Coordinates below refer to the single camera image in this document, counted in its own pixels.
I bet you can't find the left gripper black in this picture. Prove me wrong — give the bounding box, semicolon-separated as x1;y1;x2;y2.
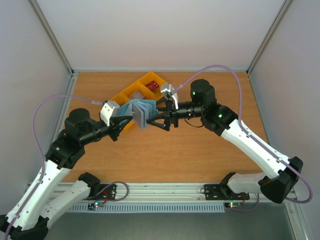
80;113;133;146

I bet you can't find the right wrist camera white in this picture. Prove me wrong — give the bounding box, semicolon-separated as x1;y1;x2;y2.
160;83;179;110

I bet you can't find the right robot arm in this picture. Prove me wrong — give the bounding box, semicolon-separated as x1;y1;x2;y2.
147;79;303;204

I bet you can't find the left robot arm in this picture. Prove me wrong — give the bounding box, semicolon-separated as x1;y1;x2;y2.
0;108;132;240

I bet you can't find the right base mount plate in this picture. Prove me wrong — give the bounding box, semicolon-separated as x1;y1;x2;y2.
200;184;250;201

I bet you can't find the red card in bin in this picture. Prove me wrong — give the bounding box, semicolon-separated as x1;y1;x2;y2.
145;81;160;92

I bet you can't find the blue leather card holder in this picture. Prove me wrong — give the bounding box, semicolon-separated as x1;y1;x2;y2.
116;99;158;130

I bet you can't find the yellow bin middle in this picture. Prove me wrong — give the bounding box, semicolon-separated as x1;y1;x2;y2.
121;81;156;100

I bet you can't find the base mount plate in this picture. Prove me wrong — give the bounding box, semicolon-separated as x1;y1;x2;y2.
85;184;117;202
200;184;250;201

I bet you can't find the white card in bin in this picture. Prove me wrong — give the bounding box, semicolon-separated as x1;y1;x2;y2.
128;90;145;100

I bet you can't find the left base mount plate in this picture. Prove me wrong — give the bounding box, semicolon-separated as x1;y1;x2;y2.
85;184;117;202

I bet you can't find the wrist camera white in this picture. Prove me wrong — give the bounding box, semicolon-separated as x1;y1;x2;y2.
99;100;120;127
160;83;179;110

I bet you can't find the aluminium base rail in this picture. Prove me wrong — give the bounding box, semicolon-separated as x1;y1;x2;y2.
24;181;298;204

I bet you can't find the yellow bin left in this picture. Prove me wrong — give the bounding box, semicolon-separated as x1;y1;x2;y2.
110;92;135;131

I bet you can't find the slotted cable duct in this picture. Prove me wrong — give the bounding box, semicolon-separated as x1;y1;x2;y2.
67;202;225;214

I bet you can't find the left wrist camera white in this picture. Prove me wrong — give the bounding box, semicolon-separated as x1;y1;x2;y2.
99;100;120;127

